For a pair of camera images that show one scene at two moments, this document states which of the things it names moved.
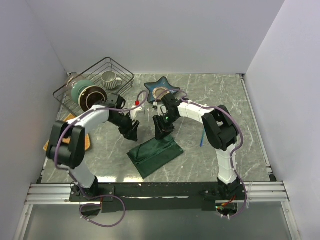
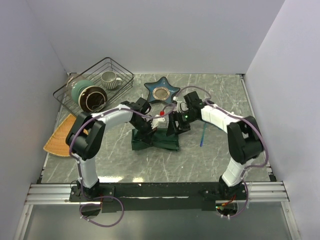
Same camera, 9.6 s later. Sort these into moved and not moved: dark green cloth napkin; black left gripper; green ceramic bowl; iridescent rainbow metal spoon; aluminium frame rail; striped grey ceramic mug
Moved: dark green cloth napkin; black left gripper
Not moved: green ceramic bowl; iridescent rainbow metal spoon; striped grey ceramic mug; aluminium frame rail
